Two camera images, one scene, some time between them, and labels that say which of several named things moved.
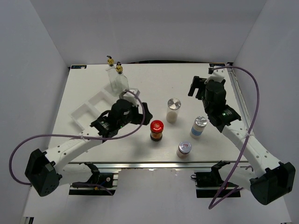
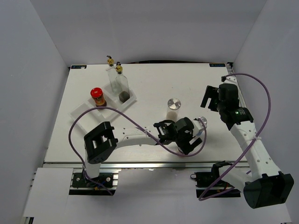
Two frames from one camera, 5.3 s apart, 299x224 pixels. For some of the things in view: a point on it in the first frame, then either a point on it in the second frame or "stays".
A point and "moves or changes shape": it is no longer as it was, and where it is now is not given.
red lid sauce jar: [156, 127] moves or changes shape
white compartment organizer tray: [88, 112] stays
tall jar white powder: [174, 105] stays
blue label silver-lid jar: [197, 129] stays
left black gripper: [139, 117] to [188, 147]
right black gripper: [197, 83] to [210, 92]
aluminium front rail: [157, 165] stays
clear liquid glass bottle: [112, 77] stays
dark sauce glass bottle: [121, 85] stays
